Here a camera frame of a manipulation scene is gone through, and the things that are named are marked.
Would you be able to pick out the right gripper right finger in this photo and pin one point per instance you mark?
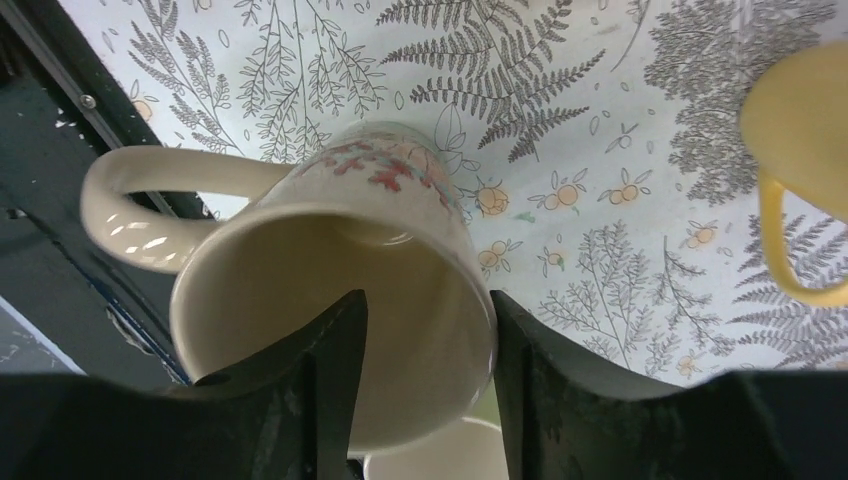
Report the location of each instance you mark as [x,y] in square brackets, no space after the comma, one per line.
[568,413]

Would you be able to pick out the cream floral mug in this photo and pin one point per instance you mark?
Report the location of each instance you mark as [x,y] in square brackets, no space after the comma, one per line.
[259,249]

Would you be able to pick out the light green mug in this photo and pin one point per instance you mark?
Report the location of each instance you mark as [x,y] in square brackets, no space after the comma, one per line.
[468,449]

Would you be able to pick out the yellow mug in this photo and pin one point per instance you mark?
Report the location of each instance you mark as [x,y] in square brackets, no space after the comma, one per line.
[793,122]

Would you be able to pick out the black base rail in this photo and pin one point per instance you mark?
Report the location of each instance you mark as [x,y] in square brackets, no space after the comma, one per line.
[72,88]

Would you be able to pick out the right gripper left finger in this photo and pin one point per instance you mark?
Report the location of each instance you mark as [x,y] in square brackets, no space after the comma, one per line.
[284,412]

